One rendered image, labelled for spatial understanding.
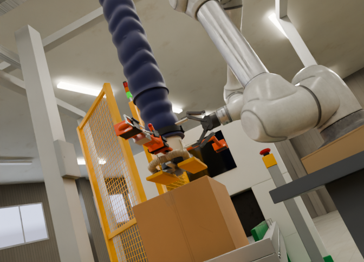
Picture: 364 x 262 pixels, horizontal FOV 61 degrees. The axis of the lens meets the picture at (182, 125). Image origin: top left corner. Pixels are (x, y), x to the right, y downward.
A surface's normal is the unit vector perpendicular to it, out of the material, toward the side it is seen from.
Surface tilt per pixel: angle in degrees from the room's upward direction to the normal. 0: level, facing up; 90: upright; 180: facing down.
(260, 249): 90
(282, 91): 83
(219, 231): 90
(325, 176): 90
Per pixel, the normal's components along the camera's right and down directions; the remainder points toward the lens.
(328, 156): -0.58, -0.09
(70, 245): -0.29, -0.25
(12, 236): 0.74, -0.47
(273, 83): 0.05, -0.51
